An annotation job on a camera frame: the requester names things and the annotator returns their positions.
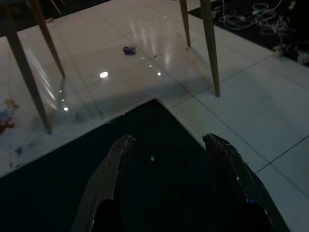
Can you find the black floor mat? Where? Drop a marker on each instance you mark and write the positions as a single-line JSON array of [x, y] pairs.
[[154, 125], [243, 31]]

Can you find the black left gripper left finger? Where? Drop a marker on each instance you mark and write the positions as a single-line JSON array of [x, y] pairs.
[[111, 183]]

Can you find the wooden furniture leg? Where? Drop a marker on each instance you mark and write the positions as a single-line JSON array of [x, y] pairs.
[[29, 79], [185, 21], [211, 46], [49, 41]]

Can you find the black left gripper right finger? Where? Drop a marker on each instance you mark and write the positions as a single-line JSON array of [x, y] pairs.
[[231, 188]]

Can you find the colourful crumpled wrapper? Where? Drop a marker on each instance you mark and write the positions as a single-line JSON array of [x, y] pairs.
[[7, 113]]

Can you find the white power adapter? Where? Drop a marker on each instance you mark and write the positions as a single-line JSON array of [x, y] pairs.
[[280, 49]]

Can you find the crumpled purple wrapper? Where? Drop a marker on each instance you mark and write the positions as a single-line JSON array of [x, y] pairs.
[[129, 50]]

